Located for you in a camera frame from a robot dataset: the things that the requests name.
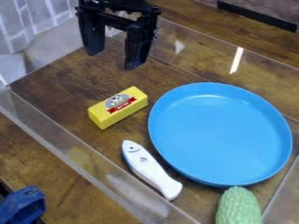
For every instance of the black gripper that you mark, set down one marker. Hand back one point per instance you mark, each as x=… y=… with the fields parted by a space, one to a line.
x=132 y=15

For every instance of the yellow butter brick toy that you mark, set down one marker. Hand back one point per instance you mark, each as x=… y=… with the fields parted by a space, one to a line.
x=118 y=107

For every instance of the blue round tray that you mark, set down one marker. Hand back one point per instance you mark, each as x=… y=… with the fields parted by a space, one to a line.
x=220 y=134

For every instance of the white checkered curtain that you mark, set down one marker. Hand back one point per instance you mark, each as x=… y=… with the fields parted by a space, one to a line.
x=25 y=18

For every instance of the black bar on table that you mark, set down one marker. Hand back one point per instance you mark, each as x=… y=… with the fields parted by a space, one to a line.
x=277 y=22

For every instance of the white wooden fish toy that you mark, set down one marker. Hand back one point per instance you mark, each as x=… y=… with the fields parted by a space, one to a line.
x=148 y=169

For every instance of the blue clamp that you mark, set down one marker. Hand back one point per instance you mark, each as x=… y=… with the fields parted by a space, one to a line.
x=23 y=206

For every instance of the green bitter gourd toy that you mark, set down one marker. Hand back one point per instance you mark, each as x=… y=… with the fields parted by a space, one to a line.
x=238 y=207

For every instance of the clear acrylic enclosure wall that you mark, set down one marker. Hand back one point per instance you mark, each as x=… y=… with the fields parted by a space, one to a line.
x=54 y=148

